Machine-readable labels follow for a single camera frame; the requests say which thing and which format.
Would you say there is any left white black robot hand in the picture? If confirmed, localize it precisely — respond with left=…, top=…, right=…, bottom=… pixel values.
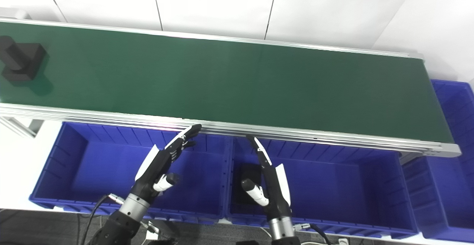
left=130, top=124, right=203, bottom=202

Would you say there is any black cylinder part square base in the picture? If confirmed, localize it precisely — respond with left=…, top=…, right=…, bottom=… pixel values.
left=235, top=163, right=267, bottom=205
left=0, top=36, right=47, bottom=82

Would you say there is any blue plastic bin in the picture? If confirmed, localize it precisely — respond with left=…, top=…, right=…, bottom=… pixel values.
left=29, top=122, right=232, bottom=225
left=402, top=79, right=474, bottom=242
left=225, top=136, right=419, bottom=240

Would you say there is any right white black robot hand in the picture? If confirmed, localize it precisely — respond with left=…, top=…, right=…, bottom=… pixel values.
left=241, top=134, right=293, bottom=220

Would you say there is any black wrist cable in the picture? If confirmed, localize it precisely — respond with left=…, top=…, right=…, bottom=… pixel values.
left=80, top=194, right=125, bottom=245
left=294, top=222, right=333, bottom=245

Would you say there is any grey conveyor motor housing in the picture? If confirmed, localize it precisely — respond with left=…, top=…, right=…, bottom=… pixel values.
left=0, top=7, right=32, bottom=20

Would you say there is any aluminium conveyor leg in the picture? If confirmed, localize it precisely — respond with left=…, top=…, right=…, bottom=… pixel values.
left=0, top=116, right=44, bottom=138

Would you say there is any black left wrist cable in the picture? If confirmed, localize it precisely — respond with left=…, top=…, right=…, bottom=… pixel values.
left=80, top=194, right=125, bottom=245

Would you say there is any green conveyor belt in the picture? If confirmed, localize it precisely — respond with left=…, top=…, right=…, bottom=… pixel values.
left=0, top=21, right=454, bottom=144
left=0, top=15, right=461, bottom=158

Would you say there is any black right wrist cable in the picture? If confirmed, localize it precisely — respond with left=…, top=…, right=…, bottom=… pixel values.
left=294, top=222, right=333, bottom=245

